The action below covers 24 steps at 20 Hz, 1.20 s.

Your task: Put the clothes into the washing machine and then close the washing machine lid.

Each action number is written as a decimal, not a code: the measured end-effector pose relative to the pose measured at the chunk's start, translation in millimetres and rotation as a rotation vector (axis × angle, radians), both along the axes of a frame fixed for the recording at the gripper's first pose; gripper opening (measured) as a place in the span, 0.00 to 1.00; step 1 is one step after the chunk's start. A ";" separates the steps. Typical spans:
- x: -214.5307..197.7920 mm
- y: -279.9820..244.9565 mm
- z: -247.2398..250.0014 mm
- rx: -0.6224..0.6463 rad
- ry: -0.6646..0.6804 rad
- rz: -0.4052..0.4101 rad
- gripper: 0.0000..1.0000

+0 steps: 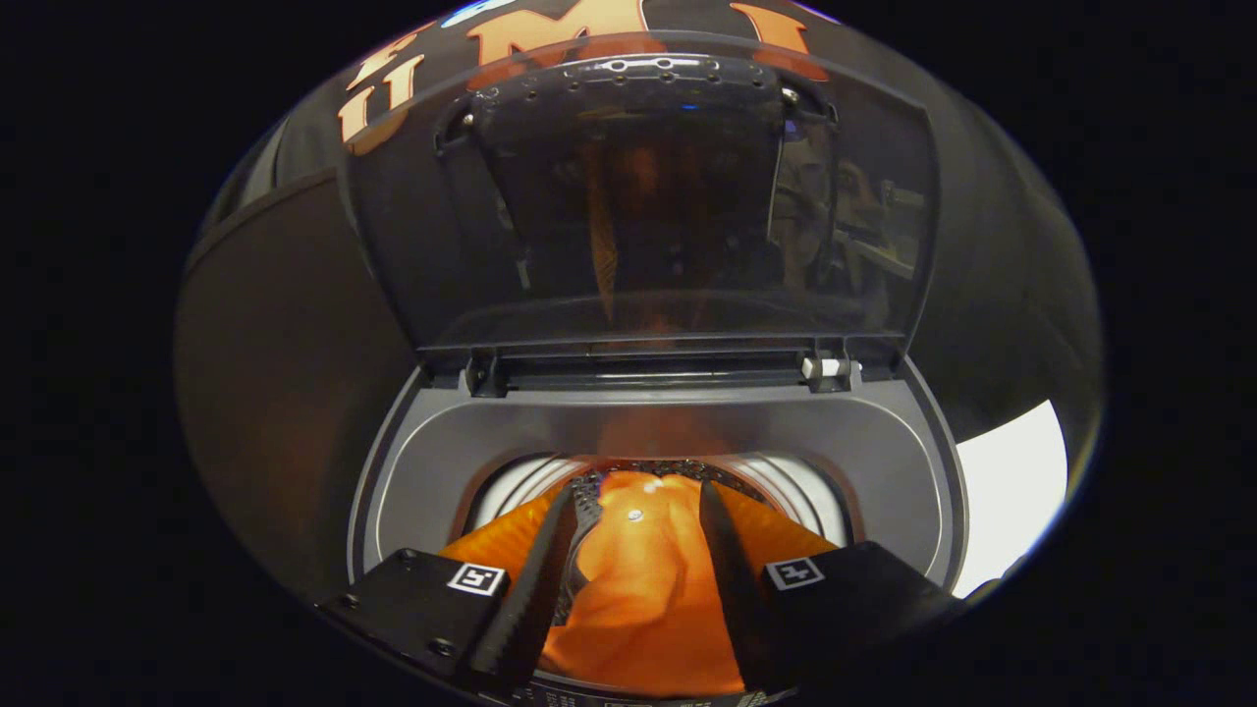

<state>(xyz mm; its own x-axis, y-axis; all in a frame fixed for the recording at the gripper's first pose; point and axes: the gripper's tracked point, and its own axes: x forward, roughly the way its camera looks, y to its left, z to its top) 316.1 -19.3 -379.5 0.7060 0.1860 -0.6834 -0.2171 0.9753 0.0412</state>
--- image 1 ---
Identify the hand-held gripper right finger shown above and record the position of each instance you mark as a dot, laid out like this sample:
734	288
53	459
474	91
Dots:
732	599

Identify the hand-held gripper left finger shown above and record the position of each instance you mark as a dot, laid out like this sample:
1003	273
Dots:
520	619

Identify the yellow polo shirt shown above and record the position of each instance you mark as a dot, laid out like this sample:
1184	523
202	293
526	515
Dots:
648	609

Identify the grey washing machine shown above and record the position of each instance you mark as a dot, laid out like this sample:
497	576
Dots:
442	471

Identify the dark washing machine lid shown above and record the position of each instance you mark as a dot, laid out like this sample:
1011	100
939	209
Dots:
638	196

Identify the white table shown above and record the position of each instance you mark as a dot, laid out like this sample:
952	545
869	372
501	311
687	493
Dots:
1011	491

